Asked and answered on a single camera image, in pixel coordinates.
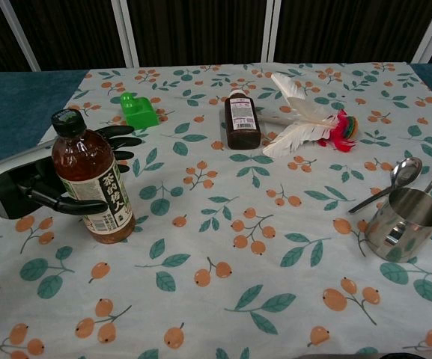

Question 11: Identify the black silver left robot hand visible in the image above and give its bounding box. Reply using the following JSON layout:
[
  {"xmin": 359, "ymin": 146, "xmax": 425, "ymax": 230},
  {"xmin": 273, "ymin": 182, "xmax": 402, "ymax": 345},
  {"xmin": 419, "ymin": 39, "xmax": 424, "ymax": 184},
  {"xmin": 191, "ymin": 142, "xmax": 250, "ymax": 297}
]
[{"xmin": 0, "ymin": 125, "xmax": 144, "ymax": 221}]

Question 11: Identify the brown tea bottle black cap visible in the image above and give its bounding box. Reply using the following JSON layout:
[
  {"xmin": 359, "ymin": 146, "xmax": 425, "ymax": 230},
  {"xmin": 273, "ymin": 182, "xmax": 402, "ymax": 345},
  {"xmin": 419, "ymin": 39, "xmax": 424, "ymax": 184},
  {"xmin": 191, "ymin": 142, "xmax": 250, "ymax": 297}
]
[{"xmin": 50, "ymin": 108, "xmax": 137, "ymax": 245}]

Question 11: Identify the brown medicine bottle white label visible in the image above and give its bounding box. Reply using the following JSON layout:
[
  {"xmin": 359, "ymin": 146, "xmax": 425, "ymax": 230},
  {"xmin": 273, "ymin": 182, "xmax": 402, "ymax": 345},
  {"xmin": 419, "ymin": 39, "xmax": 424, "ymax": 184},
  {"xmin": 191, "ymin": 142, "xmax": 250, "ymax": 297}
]
[{"xmin": 223, "ymin": 88, "xmax": 262, "ymax": 150}]

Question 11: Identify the green plastic building block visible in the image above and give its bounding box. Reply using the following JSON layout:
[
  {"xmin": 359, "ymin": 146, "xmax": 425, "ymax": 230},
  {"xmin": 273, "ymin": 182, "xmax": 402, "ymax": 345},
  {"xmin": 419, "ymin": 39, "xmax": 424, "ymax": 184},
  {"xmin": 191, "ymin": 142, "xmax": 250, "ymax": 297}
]
[{"xmin": 120, "ymin": 92, "xmax": 161, "ymax": 131}]

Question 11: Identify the floral orange fruit tablecloth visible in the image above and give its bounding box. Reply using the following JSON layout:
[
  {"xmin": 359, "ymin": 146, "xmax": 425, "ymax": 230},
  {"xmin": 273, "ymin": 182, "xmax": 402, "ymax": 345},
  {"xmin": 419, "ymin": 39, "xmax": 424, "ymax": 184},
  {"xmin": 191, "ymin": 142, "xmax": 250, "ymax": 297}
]
[{"xmin": 0, "ymin": 61, "xmax": 432, "ymax": 359}]

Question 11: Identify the white feather shuttlecock colourful base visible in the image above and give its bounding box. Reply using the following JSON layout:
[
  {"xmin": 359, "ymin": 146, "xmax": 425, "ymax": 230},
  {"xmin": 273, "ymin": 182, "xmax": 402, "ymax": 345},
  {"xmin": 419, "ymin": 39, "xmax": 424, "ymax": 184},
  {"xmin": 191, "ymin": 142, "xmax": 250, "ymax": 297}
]
[{"xmin": 262, "ymin": 72, "xmax": 359, "ymax": 159}]

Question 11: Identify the stainless steel measuring cup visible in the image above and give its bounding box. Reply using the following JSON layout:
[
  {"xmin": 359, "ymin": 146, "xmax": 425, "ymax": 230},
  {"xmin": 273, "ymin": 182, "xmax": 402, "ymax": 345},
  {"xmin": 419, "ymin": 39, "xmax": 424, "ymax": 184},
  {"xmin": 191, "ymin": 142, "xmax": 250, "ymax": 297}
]
[{"xmin": 364, "ymin": 165, "xmax": 432, "ymax": 263}]

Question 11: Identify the stainless steel spoon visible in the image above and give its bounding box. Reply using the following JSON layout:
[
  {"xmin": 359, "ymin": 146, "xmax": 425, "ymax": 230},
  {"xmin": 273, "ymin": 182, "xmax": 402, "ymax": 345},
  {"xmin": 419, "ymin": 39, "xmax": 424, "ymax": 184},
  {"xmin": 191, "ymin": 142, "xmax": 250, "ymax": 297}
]
[{"xmin": 348, "ymin": 156, "xmax": 424, "ymax": 215}]

